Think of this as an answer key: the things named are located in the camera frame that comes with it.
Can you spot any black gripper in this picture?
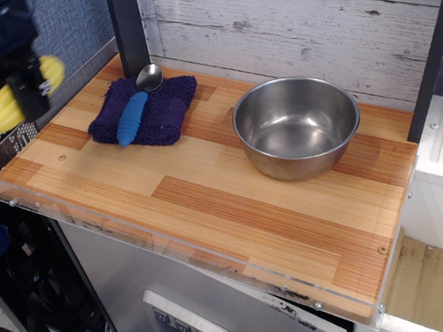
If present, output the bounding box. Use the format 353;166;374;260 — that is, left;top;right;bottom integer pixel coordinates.
0;0;50;122

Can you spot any yellow plastic corn cob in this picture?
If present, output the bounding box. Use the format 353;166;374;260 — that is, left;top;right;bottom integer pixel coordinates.
0;55;66;134

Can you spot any blue handled metal spoon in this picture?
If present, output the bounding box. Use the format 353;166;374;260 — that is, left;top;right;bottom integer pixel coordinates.
116;63;164;147

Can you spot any purple towel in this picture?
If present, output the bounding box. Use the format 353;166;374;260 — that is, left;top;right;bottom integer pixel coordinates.
88;75;198;146

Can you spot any blue fabric panel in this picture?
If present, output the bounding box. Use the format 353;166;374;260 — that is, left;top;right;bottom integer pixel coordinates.
24;0;123;111

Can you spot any clear acrylic table guard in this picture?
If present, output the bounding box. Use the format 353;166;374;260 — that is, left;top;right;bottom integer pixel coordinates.
0;56;417;325

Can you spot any stainless steel cabinet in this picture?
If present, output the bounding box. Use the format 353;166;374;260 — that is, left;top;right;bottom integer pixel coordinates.
59;222;354;332

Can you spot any stainless steel bowl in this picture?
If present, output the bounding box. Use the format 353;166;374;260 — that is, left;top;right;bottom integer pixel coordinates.
232;77;361;181

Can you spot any dark grey vertical post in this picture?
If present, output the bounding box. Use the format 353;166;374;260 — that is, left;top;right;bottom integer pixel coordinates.
106;0;150;78

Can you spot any dark right vertical post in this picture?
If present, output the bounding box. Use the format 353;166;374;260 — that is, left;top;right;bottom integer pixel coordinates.
407;0;443;143

